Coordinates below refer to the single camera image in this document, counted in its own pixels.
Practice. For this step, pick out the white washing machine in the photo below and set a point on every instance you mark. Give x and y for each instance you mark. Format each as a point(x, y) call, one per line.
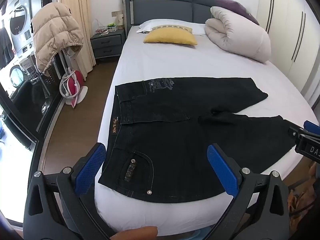
point(17, 73)

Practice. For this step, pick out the beige puffer jacket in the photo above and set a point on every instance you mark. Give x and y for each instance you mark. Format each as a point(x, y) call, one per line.
point(52, 30)

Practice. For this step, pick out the black framed glass door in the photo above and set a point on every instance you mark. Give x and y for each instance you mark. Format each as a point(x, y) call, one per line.
point(32, 100)

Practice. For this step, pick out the red white garment steamer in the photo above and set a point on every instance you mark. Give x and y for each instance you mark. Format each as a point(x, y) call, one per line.
point(75, 82)

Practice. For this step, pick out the grey nightstand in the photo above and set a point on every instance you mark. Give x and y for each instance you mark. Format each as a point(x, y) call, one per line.
point(107, 42)

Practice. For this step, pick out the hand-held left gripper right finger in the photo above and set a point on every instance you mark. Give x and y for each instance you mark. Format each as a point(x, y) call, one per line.
point(222, 170)

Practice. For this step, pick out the black denim pants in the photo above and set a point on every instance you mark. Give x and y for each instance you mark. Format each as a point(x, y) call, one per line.
point(175, 142)

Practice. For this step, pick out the wall socket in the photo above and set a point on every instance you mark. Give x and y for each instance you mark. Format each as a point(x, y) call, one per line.
point(116, 13)

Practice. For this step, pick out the white dryer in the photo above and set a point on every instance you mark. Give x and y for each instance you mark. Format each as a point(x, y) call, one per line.
point(20, 20)

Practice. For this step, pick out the rolled white duvet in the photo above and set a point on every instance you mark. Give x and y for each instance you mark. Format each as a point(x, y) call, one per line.
point(237, 35)

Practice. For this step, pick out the beige patterned pillow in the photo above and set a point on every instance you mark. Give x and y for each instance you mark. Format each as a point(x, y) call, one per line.
point(172, 27)

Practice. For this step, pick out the purple pillow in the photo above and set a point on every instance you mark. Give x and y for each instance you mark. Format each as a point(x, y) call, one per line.
point(240, 7)

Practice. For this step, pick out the yellow pillow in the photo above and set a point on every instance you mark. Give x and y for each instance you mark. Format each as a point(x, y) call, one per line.
point(170, 37)

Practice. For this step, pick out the person's left hand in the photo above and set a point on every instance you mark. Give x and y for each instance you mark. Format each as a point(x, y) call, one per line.
point(135, 233)

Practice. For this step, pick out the white pillow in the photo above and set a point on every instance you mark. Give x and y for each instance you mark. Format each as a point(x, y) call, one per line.
point(147, 23)

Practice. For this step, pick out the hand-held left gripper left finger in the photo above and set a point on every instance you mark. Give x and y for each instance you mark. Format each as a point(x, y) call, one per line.
point(90, 166)

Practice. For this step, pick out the cream wardrobe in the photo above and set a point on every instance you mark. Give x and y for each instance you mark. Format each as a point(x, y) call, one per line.
point(285, 30)

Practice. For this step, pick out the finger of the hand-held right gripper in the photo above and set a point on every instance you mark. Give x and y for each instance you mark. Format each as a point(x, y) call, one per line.
point(310, 125)
point(295, 132)

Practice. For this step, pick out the white paper box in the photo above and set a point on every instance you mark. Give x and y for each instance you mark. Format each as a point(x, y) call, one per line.
point(120, 21)

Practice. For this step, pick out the bed with grey headboard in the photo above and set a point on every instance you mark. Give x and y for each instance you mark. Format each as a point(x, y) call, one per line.
point(175, 60)

